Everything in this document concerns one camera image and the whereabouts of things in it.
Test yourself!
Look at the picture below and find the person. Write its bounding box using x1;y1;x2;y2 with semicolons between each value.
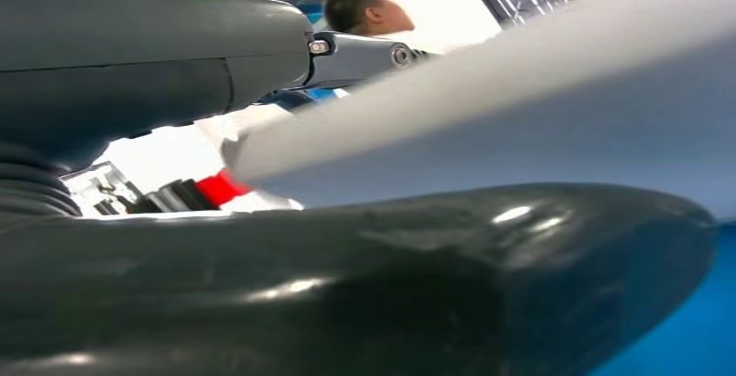
108;0;444;202

